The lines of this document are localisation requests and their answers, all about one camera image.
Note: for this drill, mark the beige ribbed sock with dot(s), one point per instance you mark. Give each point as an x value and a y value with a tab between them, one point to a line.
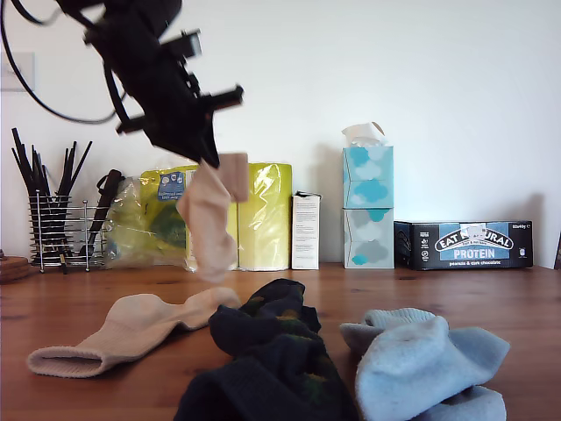
131	320
206	228

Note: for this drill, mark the grey cloud tissue box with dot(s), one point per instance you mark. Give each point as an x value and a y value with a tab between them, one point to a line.
367	239

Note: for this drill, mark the yellow paper towel pack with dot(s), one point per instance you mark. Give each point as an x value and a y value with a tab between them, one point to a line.
267	219

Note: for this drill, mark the thin black stick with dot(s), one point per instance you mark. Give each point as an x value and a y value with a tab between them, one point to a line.
40	180
68	163
81	162
28	160
25	171

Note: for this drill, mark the white tissue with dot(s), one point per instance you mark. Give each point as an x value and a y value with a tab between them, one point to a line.
359	133

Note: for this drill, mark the black Eat Natural bar box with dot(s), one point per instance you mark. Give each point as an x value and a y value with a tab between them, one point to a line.
464	250

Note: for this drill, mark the blue cloud tissue box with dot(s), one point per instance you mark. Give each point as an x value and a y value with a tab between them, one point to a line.
367	177

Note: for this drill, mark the grey arm camera box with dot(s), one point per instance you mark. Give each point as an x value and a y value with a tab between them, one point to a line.
195	44

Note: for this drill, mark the white wall light switch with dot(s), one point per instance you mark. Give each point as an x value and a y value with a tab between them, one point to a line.
17	72

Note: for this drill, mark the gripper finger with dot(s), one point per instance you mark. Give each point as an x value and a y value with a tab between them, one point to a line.
203	133
184	144

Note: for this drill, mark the white carton black top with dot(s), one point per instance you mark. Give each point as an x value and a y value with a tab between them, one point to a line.
306	232

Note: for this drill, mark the light blue sock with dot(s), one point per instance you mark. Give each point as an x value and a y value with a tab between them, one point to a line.
416	364
355	337

